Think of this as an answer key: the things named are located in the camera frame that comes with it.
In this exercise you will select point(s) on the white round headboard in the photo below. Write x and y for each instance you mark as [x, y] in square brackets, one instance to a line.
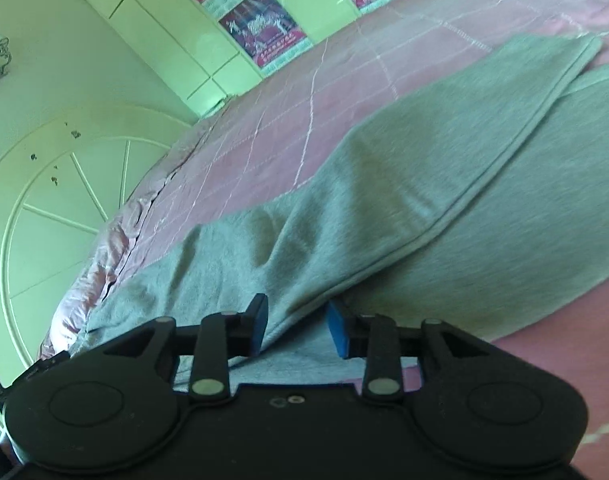
[59, 210]

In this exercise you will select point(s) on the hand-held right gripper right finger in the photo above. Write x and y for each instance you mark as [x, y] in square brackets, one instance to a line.
[337, 332]

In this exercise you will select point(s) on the grey pants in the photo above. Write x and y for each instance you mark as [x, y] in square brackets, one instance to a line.
[384, 185]

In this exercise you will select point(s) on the bed with pink checked sheet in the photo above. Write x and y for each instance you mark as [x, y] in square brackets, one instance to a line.
[284, 125]

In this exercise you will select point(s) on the white glossy wardrobe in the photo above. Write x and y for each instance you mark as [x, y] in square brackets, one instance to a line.
[149, 25]

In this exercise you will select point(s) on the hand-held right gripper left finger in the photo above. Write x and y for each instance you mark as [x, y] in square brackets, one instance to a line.
[258, 327]

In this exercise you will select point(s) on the pink ruffled pillow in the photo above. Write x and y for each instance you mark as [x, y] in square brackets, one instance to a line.
[89, 285]

